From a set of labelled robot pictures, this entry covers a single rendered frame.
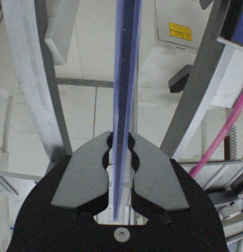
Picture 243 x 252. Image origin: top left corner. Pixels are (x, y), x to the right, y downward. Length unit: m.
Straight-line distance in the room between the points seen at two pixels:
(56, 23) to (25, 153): 2.09
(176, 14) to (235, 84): 0.42
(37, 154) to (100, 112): 1.01
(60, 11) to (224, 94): 0.28
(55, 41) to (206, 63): 0.22
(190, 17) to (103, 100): 1.67
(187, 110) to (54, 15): 0.25
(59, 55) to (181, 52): 0.41
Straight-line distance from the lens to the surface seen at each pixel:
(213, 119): 2.84
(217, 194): 0.64
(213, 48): 0.26
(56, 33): 0.20
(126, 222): 0.65
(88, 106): 2.09
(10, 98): 1.19
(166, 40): 0.54
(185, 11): 0.70
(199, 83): 0.27
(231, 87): 0.30
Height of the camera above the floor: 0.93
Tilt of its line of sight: 8 degrees down
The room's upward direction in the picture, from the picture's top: 178 degrees counter-clockwise
